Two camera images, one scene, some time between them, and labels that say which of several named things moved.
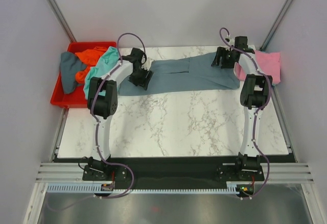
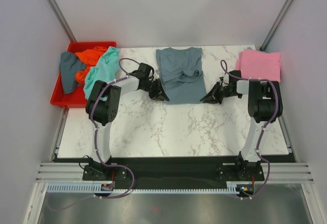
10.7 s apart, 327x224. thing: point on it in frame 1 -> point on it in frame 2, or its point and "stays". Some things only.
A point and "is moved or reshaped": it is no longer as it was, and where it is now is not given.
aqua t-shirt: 109,59 stays
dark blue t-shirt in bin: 70,64 stays
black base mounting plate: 175,172 stays
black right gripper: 222,52 -> 209,98
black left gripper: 144,82 -> 161,96
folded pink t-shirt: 268,63 stays
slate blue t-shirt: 195,73 is moved or reshaped
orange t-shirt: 90,57 stays
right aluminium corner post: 281,15 stays
